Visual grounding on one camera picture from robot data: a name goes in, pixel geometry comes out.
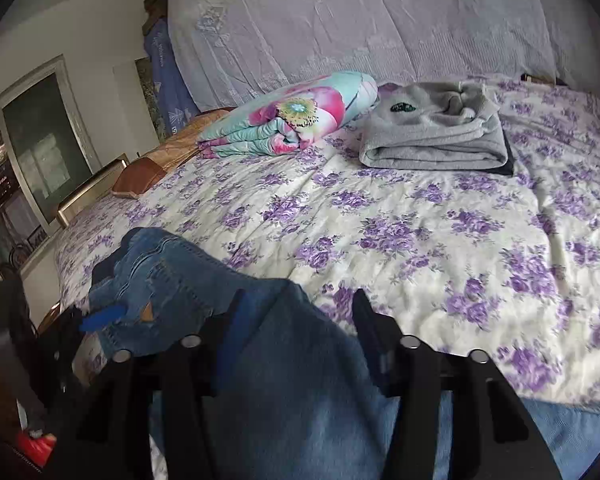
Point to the brown pillow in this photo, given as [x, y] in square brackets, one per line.
[137, 177]

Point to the blue patterned bedding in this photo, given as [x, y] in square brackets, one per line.
[167, 80]

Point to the folded dark garment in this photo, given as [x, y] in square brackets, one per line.
[507, 160]

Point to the grey sweatshirt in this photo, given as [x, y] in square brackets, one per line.
[430, 130]

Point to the white lace cover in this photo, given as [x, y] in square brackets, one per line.
[380, 20]

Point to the dark brown wooden board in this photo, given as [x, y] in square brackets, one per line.
[156, 2]

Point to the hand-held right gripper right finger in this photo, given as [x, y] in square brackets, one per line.
[380, 355]

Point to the purple floral bed sheet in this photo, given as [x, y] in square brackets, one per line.
[405, 240]

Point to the person's red clothing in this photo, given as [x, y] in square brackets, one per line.
[35, 447]

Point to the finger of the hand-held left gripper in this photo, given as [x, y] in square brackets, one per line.
[102, 320]

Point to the folded floral quilt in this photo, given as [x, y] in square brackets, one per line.
[300, 110]

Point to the blue denim pants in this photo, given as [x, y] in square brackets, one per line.
[290, 385]

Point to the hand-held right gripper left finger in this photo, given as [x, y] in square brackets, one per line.
[225, 350]

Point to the glass sliding door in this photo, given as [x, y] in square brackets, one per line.
[35, 160]

